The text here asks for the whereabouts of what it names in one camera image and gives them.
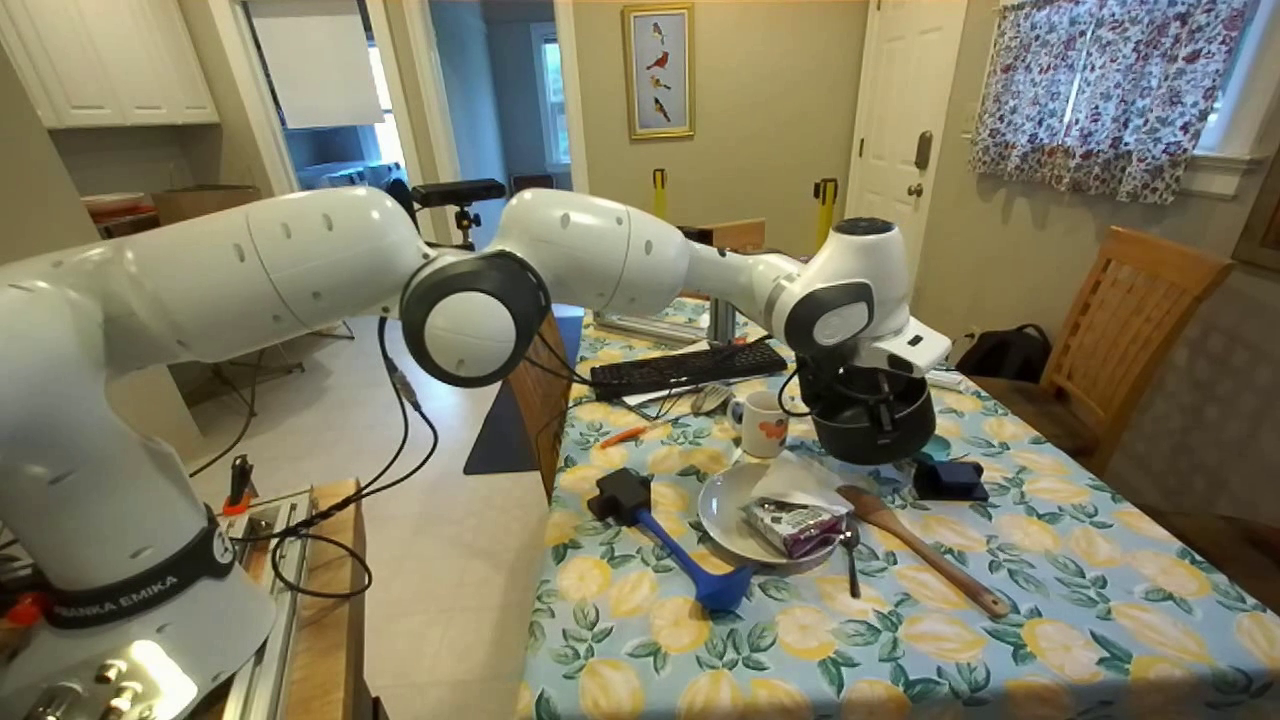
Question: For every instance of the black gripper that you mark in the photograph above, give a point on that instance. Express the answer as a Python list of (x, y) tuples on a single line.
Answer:
[(833, 387)]

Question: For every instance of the black pot with handle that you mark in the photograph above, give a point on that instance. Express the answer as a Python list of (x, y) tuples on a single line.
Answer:
[(880, 435)]

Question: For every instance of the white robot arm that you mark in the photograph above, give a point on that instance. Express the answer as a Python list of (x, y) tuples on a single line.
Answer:
[(146, 599)]

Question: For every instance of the white ceramic mug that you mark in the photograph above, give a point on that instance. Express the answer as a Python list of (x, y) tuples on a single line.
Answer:
[(757, 425)]

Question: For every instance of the wooden spatula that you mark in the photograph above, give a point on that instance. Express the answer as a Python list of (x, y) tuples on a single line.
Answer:
[(880, 516)]

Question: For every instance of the small black box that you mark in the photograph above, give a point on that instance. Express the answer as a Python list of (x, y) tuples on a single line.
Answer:
[(949, 482)]

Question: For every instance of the purple snack packet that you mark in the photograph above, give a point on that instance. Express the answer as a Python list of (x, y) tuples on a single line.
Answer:
[(793, 525)]

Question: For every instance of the white plate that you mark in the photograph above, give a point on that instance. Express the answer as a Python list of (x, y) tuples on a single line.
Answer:
[(722, 507)]

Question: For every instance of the black bag on floor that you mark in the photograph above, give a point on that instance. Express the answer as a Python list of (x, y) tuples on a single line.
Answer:
[(1010, 354)]

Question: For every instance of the black keyboard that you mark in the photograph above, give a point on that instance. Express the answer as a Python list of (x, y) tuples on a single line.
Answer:
[(685, 371)]

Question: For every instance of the floral lemon tablecloth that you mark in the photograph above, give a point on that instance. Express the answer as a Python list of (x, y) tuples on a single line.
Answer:
[(1115, 619)]

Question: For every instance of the blue plastic ladle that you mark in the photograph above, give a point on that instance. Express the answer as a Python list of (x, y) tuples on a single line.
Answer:
[(625, 499)]

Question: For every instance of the wooden chair with cushion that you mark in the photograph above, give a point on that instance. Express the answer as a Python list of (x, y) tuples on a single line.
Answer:
[(1130, 310)]

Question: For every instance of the white door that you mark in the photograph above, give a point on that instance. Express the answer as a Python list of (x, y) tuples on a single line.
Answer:
[(905, 82)]

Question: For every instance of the bird picture framed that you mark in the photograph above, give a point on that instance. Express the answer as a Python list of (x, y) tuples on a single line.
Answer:
[(658, 71)]

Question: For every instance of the floral curtain right window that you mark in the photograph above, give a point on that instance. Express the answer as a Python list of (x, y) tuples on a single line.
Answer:
[(1107, 97)]

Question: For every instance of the wooden side table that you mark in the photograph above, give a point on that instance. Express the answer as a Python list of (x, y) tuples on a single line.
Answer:
[(306, 550)]

